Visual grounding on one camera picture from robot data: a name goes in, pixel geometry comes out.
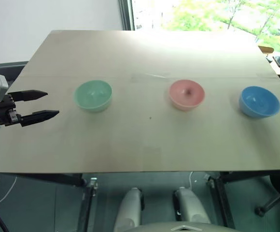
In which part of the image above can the blue bowl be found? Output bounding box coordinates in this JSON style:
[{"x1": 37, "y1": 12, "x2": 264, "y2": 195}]
[{"x1": 238, "y1": 85, "x2": 280, "y2": 118}]

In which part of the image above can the black low cabinet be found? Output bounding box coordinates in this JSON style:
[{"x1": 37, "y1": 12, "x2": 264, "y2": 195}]
[{"x1": 0, "y1": 61, "x2": 28, "y2": 87}]

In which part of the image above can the white floor cable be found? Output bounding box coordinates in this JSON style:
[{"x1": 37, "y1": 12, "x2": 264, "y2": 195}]
[{"x1": 0, "y1": 175, "x2": 18, "y2": 208}]

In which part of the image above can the cardboard box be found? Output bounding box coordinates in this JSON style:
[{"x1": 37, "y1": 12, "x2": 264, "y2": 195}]
[{"x1": 258, "y1": 44, "x2": 275, "y2": 55}]

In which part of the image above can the black office chair base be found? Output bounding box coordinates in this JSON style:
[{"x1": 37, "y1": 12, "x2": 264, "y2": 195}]
[{"x1": 254, "y1": 169, "x2": 280, "y2": 218}]

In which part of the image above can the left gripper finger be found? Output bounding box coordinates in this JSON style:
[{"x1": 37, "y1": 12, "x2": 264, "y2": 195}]
[
  {"x1": 7, "y1": 89, "x2": 49, "y2": 102},
  {"x1": 20, "y1": 110, "x2": 60, "y2": 128}
]

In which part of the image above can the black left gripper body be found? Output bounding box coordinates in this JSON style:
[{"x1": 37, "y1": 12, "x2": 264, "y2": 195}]
[{"x1": 0, "y1": 94, "x2": 23, "y2": 127}]

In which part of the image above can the silver robot leg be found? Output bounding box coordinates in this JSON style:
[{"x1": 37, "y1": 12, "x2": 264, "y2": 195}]
[
  {"x1": 112, "y1": 187, "x2": 145, "y2": 232},
  {"x1": 173, "y1": 187, "x2": 212, "y2": 224}
]

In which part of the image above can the grey window frame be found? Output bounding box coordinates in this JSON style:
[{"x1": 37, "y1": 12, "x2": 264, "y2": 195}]
[{"x1": 118, "y1": 0, "x2": 136, "y2": 31}]

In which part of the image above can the green bowl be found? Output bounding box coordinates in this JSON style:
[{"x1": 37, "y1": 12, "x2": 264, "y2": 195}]
[{"x1": 73, "y1": 80, "x2": 113, "y2": 113}]

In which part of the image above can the black table leg frame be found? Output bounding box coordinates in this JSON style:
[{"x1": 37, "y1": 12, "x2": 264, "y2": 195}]
[
  {"x1": 15, "y1": 172, "x2": 99, "y2": 232},
  {"x1": 203, "y1": 170, "x2": 280, "y2": 229}
]

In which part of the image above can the silver left robot leg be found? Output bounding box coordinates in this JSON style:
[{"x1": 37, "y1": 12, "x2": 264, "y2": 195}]
[{"x1": 112, "y1": 187, "x2": 145, "y2": 232}]

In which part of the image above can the silver right robot leg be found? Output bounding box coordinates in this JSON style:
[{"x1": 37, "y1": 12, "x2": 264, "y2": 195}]
[{"x1": 173, "y1": 187, "x2": 212, "y2": 224}]

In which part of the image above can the silver robot torso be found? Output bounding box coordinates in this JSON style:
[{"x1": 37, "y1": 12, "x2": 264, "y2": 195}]
[{"x1": 120, "y1": 219, "x2": 238, "y2": 232}]

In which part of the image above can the red bowl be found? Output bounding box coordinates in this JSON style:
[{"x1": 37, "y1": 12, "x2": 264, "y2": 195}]
[{"x1": 168, "y1": 79, "x2": 206, "y2": 112}]

